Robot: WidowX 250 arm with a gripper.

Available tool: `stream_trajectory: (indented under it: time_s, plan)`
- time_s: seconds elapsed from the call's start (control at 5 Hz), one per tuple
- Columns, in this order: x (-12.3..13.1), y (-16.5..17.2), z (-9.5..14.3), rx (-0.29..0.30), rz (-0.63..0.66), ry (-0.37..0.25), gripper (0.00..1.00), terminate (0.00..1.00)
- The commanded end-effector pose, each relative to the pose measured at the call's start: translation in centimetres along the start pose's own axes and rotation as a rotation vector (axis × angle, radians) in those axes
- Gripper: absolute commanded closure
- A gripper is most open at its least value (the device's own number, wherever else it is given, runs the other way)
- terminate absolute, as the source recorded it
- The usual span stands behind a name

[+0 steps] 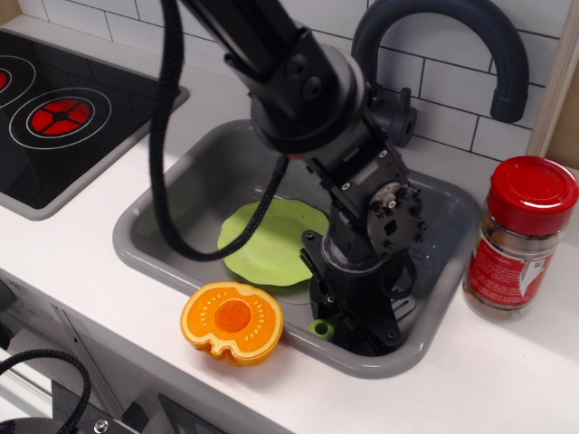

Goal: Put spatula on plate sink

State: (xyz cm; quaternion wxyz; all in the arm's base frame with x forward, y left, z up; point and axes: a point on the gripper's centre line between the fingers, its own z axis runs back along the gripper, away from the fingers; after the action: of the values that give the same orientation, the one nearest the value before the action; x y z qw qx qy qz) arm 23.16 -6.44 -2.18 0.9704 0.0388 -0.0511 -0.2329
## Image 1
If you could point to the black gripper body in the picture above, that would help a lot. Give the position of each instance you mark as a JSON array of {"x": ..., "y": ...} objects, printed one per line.
[{"x": 363, "y": 291}]

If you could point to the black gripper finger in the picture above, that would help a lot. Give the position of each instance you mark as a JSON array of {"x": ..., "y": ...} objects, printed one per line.
[
  {"x": 352, "y": 337},
  {"x": 322, "y": 298}
]

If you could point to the green handled grey spatula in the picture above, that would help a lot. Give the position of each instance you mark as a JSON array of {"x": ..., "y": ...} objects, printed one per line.
[{"x": 325, "y": 328}]

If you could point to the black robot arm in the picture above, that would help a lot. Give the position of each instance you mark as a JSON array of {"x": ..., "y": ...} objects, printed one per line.
[{"x": 309, "y": 102}]

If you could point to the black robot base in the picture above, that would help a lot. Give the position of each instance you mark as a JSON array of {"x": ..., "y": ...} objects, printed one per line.
[{"x": 71, "y": 413}]

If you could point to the green wavy plate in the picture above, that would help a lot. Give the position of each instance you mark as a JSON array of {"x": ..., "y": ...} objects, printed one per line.
[{"x": 272, "y": 255}]

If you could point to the grey plastic sink basin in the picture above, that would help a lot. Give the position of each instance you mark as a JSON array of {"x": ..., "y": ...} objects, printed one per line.
[{"x": 230, "y": 167}]

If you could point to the orange toy pumpkin half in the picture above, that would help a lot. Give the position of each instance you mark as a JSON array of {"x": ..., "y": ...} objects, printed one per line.
[{"x": 233, "y": 321}]

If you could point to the dark grey faucet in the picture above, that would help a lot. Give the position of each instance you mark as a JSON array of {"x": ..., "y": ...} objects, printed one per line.
[{"x": 454, "y": 72}]

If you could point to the red lidded spice jar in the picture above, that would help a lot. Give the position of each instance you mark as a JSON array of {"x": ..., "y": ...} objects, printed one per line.
[{"x": 528, "y": 207}]

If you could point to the black toy stovetop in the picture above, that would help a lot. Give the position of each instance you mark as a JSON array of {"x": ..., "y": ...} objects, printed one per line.
[{"x": 65, "y": 119}]

